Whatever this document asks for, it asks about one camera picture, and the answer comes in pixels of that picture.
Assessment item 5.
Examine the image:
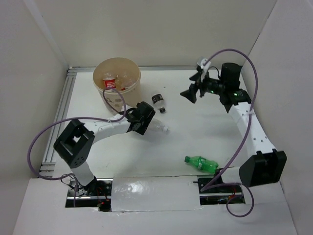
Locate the aluminium frame rail left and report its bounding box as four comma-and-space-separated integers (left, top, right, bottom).
39, 68, 77, 178

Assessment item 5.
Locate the clear crushed bottle white cap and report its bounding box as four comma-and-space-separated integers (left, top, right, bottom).
148, 118, 169, 133

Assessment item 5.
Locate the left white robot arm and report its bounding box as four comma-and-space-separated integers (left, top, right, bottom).
53, 101, 156, 195

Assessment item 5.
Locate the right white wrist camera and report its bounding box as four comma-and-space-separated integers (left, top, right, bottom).
196, 57, 211, 72

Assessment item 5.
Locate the beige round paper bin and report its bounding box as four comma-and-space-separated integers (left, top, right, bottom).
93, 57, 142, 114

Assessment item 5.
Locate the green plastic bottle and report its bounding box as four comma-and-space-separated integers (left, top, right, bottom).
184, 156, 219, 174

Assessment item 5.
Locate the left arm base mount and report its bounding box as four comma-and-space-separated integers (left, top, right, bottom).
64, 178, 113, 212

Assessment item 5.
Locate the small bottle black label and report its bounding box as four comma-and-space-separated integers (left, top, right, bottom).
151, 93, 166, 114

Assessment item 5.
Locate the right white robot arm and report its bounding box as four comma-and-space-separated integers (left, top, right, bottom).
181, 59, 287, 192

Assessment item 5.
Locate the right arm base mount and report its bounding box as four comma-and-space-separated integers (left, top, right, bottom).
193, 177, 245, 206

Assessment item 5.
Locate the large red label bottle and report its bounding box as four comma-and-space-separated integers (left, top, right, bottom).
102, 72, 116, 89

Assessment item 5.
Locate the small red label cola bottle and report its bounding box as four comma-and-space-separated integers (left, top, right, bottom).
121, 80, 134, 91

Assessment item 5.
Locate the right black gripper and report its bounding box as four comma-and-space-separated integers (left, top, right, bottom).
180, 70, 226, 104

